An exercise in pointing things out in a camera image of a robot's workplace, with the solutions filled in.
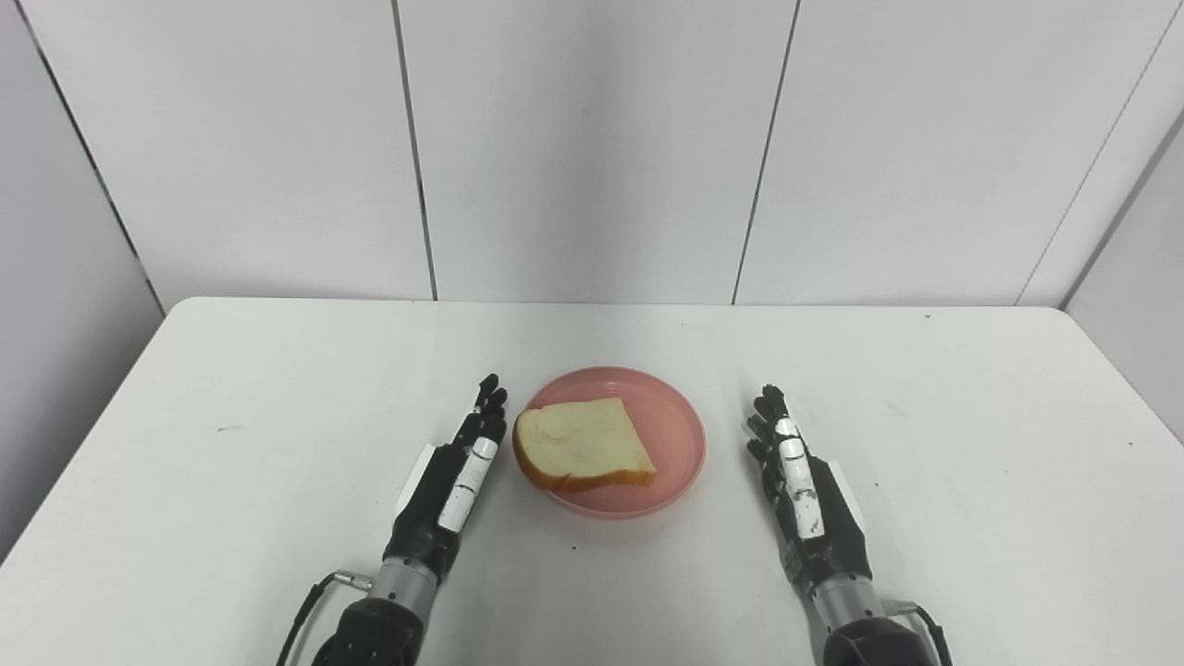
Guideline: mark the slice of white bread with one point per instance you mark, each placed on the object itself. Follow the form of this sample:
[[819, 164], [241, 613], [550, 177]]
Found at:
[[583, 444]]

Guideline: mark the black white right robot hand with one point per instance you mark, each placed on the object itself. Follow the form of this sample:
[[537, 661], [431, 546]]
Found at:
[[837, 536]]

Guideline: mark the pink round plate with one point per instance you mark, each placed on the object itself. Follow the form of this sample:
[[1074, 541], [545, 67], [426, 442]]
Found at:
[[675, 435]]

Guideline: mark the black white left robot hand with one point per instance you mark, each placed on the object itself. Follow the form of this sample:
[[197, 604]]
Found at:
[[425, 523]]

